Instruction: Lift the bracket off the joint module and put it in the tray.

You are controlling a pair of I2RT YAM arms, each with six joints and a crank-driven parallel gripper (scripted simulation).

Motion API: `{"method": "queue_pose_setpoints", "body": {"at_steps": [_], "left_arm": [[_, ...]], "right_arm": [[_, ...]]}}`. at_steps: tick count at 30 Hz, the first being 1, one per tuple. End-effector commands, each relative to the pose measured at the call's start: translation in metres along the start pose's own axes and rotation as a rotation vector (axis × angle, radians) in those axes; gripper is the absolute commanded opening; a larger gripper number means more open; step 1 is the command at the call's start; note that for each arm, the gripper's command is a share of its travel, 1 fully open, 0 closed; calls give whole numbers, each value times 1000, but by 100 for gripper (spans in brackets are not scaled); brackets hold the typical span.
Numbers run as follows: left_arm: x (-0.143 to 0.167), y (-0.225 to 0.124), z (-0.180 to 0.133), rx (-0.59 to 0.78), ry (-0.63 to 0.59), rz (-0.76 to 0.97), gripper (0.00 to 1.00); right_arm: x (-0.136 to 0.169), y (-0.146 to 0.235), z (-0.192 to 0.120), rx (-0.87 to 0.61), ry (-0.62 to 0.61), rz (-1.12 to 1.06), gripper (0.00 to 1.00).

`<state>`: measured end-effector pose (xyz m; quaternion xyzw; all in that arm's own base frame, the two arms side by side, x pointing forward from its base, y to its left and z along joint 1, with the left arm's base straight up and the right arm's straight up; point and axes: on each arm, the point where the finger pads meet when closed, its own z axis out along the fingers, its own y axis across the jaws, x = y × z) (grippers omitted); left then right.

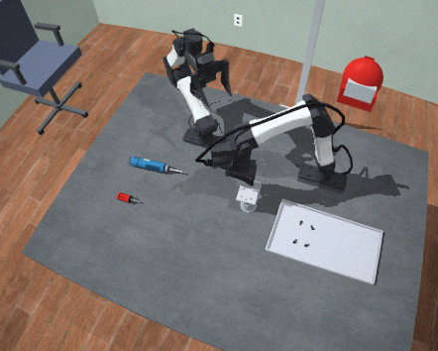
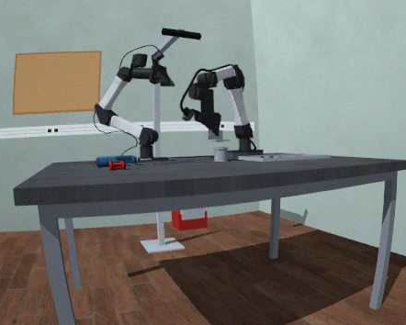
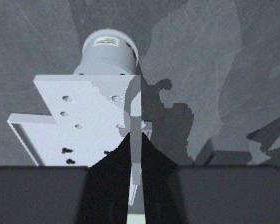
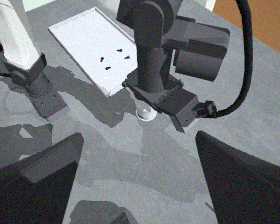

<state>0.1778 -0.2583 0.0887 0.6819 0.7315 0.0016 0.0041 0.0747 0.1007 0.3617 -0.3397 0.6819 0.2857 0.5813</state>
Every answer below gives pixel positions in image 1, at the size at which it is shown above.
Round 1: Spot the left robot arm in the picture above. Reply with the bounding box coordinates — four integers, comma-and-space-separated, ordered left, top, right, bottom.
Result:
204, 94, 347, 190

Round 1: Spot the blue screwdriver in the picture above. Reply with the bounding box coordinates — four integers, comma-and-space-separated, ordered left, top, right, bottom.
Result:
129, 157, 182, 173

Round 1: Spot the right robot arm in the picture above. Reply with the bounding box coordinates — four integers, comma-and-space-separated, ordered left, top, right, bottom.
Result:
163, 28, 220, 148

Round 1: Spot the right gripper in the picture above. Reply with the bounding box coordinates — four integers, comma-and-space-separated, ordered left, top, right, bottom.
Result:
189, 58, 232, 107

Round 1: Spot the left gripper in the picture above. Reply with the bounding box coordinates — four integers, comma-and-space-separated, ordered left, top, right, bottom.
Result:
225, 159, 257, 186

